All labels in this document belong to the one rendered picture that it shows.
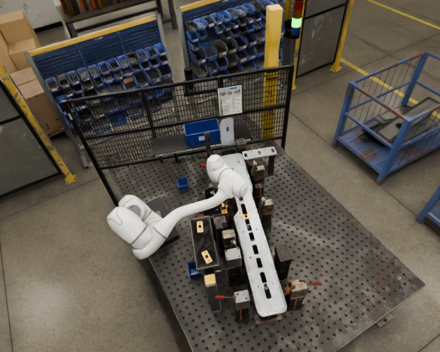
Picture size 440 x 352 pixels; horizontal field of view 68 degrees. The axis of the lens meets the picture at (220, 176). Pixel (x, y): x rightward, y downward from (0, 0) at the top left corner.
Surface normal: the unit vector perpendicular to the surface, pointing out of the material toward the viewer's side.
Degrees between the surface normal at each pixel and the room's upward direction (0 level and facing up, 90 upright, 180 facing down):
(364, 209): 0
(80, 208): 0
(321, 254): 0
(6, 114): 93
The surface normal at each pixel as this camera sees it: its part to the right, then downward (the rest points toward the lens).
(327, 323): -0.07, -0.66
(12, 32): 0.43, 0.66
